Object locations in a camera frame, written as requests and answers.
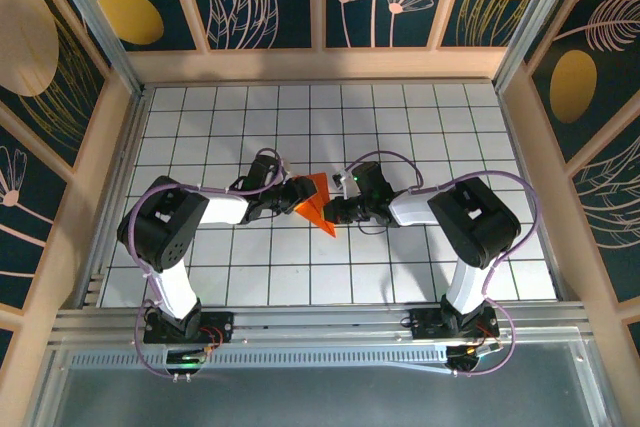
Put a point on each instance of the orange paper sheet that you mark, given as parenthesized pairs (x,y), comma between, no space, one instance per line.
(320,187)

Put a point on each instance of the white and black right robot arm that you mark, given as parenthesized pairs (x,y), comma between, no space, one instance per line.
(475,227)

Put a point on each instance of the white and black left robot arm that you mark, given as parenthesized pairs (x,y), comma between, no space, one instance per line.
(160,227)

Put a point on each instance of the white gridded table mat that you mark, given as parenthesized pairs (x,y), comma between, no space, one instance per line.
(225,117)

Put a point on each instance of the small black circuit board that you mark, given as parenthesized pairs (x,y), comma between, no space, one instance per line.
(182,359)
(467,359)

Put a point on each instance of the grey translucent panel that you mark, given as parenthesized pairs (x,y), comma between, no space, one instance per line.
(320,397)

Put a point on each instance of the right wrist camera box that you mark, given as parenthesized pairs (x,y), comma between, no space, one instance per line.
(372,179)

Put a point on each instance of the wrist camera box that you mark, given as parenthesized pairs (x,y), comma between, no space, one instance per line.
(262,172)
(372,179)

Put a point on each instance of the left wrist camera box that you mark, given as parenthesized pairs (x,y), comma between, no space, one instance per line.
(262,172)

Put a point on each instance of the aluminium mounting rail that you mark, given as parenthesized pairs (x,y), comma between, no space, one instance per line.
(320,322)

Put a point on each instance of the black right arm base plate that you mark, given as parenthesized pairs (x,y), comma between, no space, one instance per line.
(425,324)

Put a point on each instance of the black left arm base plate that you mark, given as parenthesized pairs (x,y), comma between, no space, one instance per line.
(220,322)

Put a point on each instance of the aluminium side rail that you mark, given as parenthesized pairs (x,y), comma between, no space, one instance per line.
(116,197)

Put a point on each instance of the aluminium corner post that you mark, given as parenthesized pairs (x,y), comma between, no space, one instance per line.
(98,22)
(534,22)

